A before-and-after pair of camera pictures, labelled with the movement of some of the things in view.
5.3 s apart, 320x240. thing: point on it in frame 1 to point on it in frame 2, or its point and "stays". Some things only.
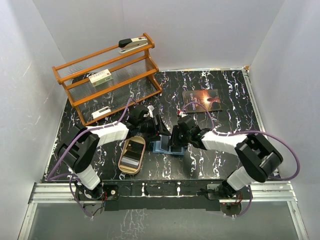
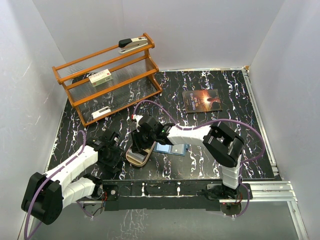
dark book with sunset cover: [209, 98] stays
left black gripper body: [149, 128] to [113, 158]
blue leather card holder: [162, 146] stays
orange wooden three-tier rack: [106, 82] stays
